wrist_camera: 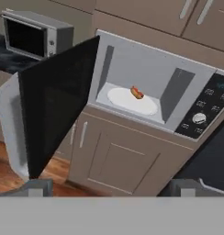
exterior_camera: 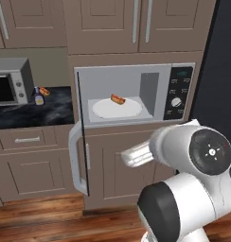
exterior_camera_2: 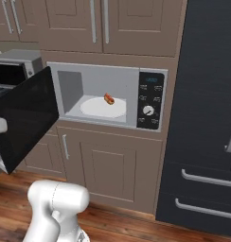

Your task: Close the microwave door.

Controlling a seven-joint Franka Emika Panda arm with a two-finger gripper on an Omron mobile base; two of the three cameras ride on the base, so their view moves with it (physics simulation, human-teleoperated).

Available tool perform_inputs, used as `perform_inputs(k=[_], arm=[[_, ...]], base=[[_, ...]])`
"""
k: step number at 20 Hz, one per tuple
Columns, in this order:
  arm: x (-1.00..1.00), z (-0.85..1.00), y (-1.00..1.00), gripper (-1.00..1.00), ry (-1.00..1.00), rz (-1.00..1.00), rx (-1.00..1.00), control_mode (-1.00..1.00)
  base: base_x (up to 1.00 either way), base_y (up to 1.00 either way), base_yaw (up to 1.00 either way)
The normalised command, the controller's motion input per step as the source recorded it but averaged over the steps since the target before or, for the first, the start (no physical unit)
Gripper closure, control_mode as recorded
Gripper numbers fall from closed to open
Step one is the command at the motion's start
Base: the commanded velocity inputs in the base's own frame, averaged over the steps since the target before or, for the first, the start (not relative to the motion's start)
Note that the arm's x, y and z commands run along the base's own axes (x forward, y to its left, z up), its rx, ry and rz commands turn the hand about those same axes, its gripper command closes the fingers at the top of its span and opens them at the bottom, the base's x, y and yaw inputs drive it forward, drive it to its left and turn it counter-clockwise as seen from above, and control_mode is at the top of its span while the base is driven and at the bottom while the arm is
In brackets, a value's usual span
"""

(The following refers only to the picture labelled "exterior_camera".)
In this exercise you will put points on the grey microwave oven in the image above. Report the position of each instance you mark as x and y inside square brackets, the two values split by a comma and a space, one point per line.
[127, 80]

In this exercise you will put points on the beige cupboard door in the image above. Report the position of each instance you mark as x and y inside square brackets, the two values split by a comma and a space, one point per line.
[111, 176]
[101, 25]
[180, 25]
[32, 173]
[35, 22]

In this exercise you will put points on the grey toaster oven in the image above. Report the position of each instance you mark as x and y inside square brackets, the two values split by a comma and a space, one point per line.
[21, 78]

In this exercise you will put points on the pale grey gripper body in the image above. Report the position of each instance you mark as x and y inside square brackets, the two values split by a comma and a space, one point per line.
[138, 154]

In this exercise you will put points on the hot dog in bun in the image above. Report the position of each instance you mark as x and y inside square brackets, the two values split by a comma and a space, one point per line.
[117, 99]
[44, 91]

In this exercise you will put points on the beige drawer front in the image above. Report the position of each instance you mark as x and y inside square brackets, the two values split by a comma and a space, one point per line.
[7, 138]

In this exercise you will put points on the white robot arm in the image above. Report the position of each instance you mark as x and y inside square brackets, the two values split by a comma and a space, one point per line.
[196, 195]

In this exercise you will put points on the purple bottle with yellow label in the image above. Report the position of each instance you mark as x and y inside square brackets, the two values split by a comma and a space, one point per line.
[39, 99]

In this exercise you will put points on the white round turntable plate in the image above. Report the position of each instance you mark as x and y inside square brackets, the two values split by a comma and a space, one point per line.
[115, 110]

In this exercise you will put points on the microwave door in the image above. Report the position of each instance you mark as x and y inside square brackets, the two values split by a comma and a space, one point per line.
[80, 104]

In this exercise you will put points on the dark fridge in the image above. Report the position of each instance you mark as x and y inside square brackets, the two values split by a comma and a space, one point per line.
[218, 78]

